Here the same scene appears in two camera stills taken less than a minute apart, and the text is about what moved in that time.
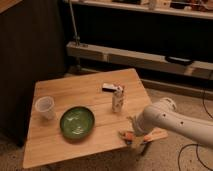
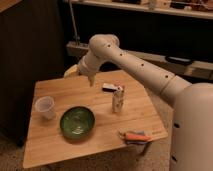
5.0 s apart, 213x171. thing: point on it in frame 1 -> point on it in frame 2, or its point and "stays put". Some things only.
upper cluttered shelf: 190,8 stays put
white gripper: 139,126 -> 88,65
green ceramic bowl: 77,122 stays put
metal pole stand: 76,37 stays put
